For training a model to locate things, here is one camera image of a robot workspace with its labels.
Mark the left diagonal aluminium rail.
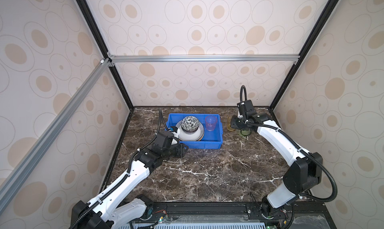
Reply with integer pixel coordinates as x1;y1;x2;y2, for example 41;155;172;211
1;58;112;213

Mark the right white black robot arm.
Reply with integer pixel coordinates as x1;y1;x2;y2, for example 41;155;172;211
231;99;338;217

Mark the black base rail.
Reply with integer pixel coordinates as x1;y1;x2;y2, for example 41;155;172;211
78;201;337;229

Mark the pink translucent cup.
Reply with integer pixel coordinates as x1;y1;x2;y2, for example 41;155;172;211
205;115;218;131

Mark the horizontal aluminium back rail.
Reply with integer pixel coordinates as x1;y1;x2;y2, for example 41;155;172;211
111;54;300;63

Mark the blue plastic bin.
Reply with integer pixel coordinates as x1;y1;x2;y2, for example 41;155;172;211
166;113;223;149

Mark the yellow translucent cup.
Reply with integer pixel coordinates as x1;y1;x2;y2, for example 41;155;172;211
227;116;236;132

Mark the green translucent cup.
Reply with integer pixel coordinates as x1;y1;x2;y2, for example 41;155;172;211
239;128;252;137

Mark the black striped rim white plate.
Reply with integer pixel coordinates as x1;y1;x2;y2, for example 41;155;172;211
176;121;205;141

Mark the red leaf pattern bowl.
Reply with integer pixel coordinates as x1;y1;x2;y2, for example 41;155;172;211
181;116;200;133

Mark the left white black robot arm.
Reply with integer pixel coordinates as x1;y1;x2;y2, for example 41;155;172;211
70;127;189;229

